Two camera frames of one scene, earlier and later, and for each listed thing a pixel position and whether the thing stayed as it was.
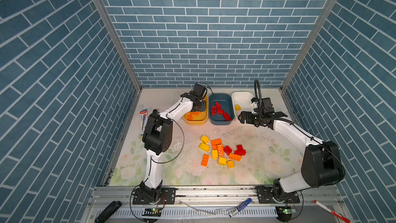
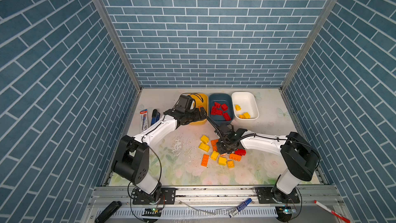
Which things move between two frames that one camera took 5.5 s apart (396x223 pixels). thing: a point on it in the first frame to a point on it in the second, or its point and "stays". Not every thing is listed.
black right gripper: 248,118 to 219,149
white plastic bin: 242,98 stays
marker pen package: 144,120 stays
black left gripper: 202,108 to 197,116
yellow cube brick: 204,139 stays
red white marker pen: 342,217 stays
